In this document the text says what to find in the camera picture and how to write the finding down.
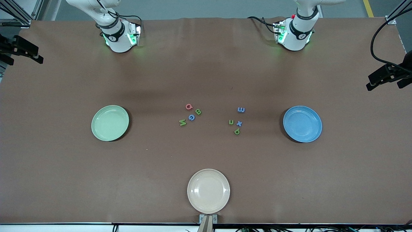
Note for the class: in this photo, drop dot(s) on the blue letter m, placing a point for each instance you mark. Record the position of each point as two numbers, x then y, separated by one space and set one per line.
241 110

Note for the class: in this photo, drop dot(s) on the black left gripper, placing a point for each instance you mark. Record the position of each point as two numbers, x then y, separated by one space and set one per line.
388 71

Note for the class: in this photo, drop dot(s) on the green letter q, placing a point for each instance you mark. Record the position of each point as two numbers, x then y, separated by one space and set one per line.
237 132

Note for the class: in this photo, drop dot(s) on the grey metal mount bracket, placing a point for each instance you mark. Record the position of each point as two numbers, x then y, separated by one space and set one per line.
215 216

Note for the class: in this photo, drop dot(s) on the light green plate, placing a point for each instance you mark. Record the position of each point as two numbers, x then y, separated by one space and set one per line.
110 123

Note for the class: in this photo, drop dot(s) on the beige plate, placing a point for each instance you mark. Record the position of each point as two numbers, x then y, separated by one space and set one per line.
208 191

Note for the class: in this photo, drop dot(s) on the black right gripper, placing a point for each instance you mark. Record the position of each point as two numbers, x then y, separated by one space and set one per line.
20 47

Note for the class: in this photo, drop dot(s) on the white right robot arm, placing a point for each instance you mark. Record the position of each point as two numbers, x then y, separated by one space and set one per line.
117 42

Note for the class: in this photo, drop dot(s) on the green letter B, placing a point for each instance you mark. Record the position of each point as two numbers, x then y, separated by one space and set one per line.
197 112

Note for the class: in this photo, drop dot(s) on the aluminium camera mount beam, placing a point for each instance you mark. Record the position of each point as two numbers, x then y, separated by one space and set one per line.
206 226

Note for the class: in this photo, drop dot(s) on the red letter Q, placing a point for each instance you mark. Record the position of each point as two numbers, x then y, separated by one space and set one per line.
187 106

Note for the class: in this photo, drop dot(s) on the blue plate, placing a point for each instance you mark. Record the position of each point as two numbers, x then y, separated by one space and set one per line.
302 124

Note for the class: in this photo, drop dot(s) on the blue letter G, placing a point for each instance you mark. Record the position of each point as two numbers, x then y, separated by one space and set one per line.
190 116

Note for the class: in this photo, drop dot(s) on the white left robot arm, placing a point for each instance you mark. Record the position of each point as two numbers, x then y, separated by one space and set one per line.
296 40

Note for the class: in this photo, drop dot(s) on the aluminium frame strut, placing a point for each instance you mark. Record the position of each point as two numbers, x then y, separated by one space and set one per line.
391 21
16 22

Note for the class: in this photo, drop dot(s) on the brown table cover sheet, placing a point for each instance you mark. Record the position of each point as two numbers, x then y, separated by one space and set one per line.
64 177

